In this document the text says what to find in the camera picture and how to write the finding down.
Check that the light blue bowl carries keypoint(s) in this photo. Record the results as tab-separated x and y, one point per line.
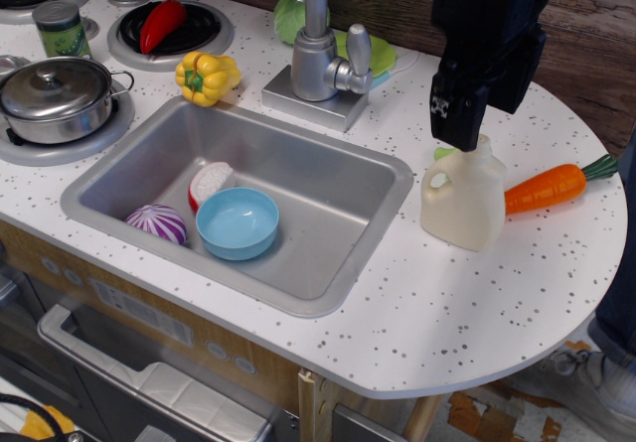
238	224

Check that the orange toy carrot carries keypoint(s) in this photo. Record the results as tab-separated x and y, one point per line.
557	185

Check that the silver sink basin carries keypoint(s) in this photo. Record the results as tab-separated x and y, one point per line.
336	200

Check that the red toy chili pepper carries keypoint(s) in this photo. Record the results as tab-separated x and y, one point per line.
164	19

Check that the black stove burner middle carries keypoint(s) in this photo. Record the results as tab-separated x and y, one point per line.
205	29

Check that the silver oven door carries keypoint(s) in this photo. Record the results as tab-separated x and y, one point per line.
136	384

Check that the red white toy radish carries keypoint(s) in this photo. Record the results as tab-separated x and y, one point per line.
211	179

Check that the yellow object bottom left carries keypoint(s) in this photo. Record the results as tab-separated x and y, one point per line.
37	428

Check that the green pea can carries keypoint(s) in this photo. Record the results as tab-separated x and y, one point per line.
61	30

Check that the cream detergent bottle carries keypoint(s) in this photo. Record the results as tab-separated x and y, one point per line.
462	197

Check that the purple striped toy onion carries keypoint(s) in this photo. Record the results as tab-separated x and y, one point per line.
160	220

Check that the grey sneaker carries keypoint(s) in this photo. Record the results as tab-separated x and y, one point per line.
596	390

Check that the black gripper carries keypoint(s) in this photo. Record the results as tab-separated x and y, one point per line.
481	34

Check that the green toy cabbage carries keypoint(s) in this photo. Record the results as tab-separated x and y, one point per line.
289	20

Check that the green toy pear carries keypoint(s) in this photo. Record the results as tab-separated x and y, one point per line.
441	152

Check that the yellow toy bell pepper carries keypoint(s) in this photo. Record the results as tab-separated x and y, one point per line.
205	79

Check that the steel pot with lid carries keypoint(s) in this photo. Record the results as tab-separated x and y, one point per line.
58	100

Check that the green plate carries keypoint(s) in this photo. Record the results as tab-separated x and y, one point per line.
383	55

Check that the silver toy faucet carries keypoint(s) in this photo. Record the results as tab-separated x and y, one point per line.
319	85

